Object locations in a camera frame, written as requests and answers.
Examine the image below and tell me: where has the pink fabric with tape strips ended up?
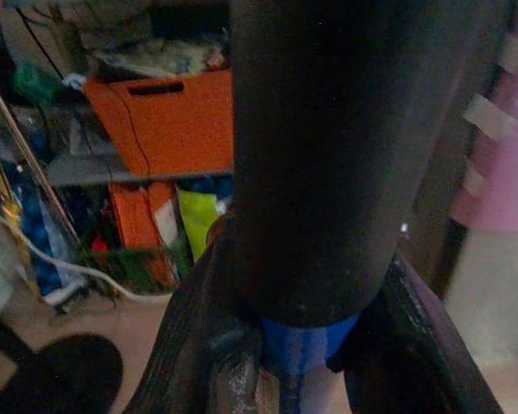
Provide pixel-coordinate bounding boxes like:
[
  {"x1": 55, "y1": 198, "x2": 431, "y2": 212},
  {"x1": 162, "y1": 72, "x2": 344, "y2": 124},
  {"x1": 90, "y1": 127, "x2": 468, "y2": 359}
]
[{"x1": 451, "y1": 0, "x2": 518, "y2": 235}]

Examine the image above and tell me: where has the thin black cable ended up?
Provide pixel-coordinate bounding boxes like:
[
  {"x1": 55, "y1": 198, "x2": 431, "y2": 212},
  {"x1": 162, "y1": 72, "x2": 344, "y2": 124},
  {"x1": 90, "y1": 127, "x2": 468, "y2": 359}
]
[{"x1": 16, "y1": 6, "x2": 152, "y2": 176}]

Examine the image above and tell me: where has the blue broom pole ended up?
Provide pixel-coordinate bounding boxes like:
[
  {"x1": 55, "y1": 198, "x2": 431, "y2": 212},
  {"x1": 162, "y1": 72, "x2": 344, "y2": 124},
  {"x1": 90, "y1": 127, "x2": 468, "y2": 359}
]
[{"x1": 258, "y1": 313, "x2": 363, "y2": 414}]

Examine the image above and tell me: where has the black round pad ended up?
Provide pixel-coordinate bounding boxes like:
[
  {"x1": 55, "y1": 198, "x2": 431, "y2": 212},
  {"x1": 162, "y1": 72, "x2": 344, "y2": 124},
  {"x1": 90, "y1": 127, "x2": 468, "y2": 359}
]
[{"x1": 0, "y1": 333, "x2": 125, "y2": 414}]

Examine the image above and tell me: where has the grey shelf board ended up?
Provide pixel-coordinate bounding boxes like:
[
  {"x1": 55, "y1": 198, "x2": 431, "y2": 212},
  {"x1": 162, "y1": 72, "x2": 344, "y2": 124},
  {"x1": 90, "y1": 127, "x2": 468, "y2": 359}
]
[{"x1": 46, "y1": 151, "x2": 235, "y2": 187}]

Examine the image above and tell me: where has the small orange storage box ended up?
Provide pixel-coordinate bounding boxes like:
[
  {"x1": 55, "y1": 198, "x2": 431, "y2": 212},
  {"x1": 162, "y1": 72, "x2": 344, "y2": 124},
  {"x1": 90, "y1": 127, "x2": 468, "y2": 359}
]
[{"x1": 109, "y1": 181, "x2": 179, "y2": 289}]

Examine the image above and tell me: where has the blue patterned bag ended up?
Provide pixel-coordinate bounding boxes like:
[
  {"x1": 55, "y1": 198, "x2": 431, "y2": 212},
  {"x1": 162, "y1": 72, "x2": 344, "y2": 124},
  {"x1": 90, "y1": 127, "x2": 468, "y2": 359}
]
[{"x1": 2, "y1": 161, "x2": 73, "y2": 298}]

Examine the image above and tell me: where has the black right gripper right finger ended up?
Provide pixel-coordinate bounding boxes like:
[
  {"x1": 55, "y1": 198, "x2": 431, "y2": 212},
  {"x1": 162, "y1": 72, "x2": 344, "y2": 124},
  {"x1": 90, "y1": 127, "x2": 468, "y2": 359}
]
[{"x1": 325, "y1": 252, "x2": 506, "y2": 414}]

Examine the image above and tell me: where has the white cable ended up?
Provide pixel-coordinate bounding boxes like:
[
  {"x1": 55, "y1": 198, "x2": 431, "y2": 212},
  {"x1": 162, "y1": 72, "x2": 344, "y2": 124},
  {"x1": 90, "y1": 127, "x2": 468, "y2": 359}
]
[{"x1": 0, "y1": 204, "x2": 172, "y2": 305}]

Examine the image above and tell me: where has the thin metal rod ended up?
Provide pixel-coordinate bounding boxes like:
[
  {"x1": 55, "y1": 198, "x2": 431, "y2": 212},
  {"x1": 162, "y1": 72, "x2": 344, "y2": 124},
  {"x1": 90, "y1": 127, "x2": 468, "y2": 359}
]
[{"x1": 0, "y1": 64, "x2": 82, "y2": 249}]

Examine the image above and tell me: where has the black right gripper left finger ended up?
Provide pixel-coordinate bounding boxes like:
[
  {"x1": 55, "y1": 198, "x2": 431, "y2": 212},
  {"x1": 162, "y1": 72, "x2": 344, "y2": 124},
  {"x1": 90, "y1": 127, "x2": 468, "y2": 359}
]
[{"x1": 123, "y1": 210, "x2": 264, "y2": 414}]

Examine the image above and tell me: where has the large orange storage box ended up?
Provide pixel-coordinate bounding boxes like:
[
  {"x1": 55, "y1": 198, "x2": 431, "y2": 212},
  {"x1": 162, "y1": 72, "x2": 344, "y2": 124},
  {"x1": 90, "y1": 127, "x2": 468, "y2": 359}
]
[{"x1": 83, "y1": 67, "x2": 236, "y2": 177}]

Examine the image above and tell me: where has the yellow-green bag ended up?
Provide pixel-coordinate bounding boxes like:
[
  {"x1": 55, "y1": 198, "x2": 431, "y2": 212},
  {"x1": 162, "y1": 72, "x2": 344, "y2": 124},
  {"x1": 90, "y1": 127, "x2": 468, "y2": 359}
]
[{"x1": 177, "y1": 188, "x2": 220, "y2": 261}]

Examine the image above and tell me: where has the green plastic bag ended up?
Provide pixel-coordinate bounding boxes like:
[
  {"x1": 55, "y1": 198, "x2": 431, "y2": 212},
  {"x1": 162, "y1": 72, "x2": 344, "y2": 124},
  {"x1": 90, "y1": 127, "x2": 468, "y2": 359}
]
[{"x1": 11, "y1": 59, "x2": 68, "y2": 106}]

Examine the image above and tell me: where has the black foam broom handle grip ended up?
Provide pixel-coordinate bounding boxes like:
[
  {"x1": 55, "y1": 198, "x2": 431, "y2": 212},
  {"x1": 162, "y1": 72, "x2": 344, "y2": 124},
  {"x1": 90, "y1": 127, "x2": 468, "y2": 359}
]
[{"x1": 228, "y1": 0, "x2": 515, "y2": 329}]

